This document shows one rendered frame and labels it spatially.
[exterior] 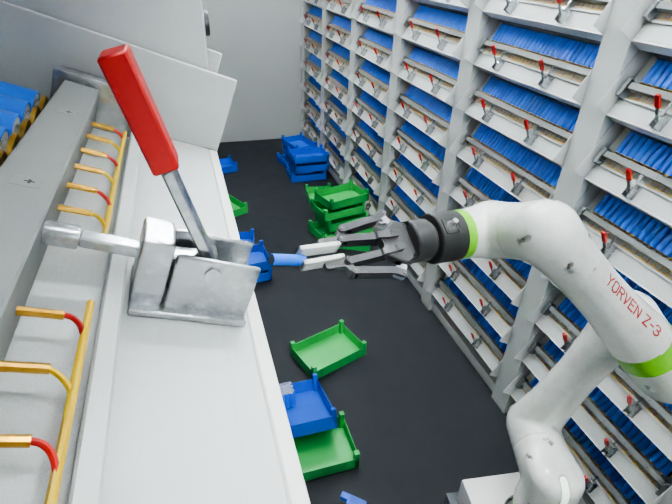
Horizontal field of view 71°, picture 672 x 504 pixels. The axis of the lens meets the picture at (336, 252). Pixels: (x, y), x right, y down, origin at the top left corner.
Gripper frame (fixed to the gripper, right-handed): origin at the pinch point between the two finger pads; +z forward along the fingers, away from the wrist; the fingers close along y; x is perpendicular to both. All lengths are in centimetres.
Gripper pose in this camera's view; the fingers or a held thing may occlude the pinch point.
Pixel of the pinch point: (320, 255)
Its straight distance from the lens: 76.2
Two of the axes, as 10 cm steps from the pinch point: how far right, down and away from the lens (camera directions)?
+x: -2.8, 4.4, 8.5
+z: -9.2, 1.4, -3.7
